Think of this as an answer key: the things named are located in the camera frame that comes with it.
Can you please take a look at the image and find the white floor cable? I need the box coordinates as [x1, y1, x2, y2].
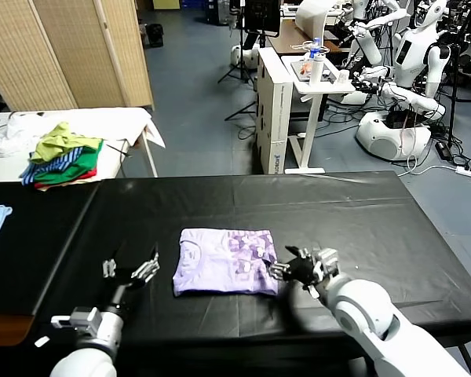
[400, 155, 458, 176]

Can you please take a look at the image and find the white curved plastic shell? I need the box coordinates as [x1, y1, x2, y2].
[294, 0, 337, 40]

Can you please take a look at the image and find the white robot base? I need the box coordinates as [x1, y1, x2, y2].
[230, 43, 260, 70]

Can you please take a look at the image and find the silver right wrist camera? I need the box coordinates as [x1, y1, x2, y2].
[312, 247, 341, 280]

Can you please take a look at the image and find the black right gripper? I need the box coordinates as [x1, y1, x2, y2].
[268, 245, 326, 290]

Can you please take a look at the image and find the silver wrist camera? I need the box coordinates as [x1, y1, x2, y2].
[312, 247, 341, 280]
[49, 306, 103, 335]

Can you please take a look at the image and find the white humanoid robot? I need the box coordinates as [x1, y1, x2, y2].
[355, 0, 451, 162]
[347, 0, 409, 66]

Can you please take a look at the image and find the white folding table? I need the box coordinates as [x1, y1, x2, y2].
[0, 109, 160, 184]

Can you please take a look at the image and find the black cable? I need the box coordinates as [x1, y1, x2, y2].
[105, 143, 133, 159]

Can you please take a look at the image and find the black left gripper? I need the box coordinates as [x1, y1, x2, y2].
[101, 240, 161, 315]

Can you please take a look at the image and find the white tablecloth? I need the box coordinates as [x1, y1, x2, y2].
[42, 106, 166, 150]

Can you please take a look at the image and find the white standing desk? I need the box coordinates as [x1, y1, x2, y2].
[280, 54, 356, 174]

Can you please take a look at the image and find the black monitor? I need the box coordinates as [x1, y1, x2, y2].
[243, 0, 280, 38]

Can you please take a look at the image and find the bamboo folding screen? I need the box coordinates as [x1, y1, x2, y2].
[0, 0, 155, 113]

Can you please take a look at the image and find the brown wooden desk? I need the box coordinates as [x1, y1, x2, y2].
[267, 18, 352, 56]

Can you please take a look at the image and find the beige garment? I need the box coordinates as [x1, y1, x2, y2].
[35, 178, 103, 192]

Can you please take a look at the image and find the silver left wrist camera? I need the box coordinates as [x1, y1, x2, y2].
[49, 306, 103, 335]

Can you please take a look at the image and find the black pole stand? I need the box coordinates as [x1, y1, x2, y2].
[447, 42, 462, 146]

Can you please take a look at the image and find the white crumpled garment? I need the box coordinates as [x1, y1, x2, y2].
[0, 112, 52, 159]

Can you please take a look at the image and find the green garment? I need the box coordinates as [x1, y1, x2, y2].
[34, 139, 104, 184]

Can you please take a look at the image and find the white thermos bottle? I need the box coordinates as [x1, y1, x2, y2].
[308, 53, 325, 88]

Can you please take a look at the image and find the blue striped garment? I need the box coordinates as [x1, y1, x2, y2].
[20, 147, 83, 186]

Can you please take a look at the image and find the tall white cardboard box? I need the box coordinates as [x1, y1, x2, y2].
[254, 47, 294, 174]

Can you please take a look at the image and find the lavender t-shirt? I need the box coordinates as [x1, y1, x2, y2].
[171, 228, 279, 298]

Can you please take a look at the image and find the grey laptop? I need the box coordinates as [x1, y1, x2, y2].
[290, 60, 338, 83]

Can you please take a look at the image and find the red garment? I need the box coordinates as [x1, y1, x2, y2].
[34, 167, 98, 189]

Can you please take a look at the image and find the yellow-green garment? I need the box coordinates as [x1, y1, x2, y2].
[30, 121, 103, 162]

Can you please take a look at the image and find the black trash bin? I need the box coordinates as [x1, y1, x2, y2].
[144, 24, 164, 49]

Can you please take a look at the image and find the black tripod stand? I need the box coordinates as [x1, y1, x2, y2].
[217, 7, 257, 86]
[224, 33, 266, 123]

